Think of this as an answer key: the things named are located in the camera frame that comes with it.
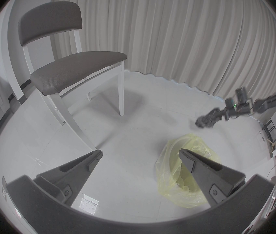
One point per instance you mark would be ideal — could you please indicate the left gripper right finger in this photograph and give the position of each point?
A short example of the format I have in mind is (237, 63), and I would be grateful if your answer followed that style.
(211, 177)

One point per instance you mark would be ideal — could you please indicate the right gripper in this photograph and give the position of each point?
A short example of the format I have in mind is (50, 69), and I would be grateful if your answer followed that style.
(229, 113)

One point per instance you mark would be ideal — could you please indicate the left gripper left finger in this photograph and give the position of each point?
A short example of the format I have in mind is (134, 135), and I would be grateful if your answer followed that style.
(72, 174)

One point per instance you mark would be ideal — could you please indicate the black plastic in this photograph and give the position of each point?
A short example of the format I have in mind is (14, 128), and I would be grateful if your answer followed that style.
(207, 119)

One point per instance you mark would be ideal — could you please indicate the yellow plastic bag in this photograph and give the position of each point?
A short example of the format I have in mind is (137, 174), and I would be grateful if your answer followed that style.
(167, 179)

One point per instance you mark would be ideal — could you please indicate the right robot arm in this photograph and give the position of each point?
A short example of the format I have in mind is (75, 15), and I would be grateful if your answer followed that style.
(264, 105)

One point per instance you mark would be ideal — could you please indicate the white trash bin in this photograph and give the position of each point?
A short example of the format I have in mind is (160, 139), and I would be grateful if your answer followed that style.
(170, 152)

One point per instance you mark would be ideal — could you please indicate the white curtain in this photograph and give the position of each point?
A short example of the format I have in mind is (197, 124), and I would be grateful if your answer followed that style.
(177, 33)

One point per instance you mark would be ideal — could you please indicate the dark grey white-legged chair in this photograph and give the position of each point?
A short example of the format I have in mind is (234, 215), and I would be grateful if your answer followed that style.
(79, 67)

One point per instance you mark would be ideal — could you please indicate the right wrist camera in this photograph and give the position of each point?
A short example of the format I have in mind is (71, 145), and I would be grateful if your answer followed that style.
(230, 102)

